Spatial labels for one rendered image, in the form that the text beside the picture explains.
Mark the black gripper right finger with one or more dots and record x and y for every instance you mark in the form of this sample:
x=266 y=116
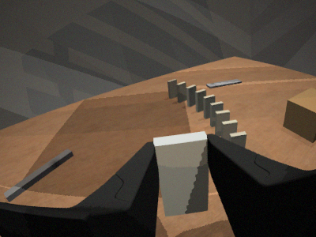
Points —
x=261 y=197

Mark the tan rectangular block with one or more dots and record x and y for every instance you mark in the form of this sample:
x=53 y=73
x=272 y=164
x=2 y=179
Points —
x=300 y=114

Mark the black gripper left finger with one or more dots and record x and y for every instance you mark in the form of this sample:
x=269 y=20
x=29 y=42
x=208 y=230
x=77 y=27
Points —
x=124 y=206

